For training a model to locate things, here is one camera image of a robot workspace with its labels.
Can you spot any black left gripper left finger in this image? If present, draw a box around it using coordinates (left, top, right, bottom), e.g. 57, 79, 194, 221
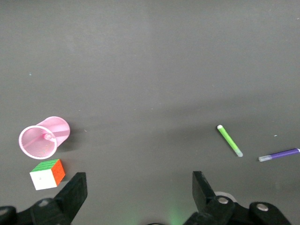
0, 172, 88, 225

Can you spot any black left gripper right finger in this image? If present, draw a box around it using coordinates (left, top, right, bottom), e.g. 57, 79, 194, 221
182, 171, 293, 225

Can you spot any colourful puzzle cube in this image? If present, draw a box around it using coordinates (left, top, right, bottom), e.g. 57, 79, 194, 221
29, 158, 66, 191

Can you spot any green marker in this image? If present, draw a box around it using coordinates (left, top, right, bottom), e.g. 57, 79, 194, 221
217, 125, 244, 158

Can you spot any purple marker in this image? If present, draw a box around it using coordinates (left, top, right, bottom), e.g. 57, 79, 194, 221
258, 148, 300, 162

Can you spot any pink plastic cup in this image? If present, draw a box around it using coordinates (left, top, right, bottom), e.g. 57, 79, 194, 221
18, 116, 71, 160

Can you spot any dark grey table mat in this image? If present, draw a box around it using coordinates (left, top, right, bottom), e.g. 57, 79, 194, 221
0, 0, 300, 225

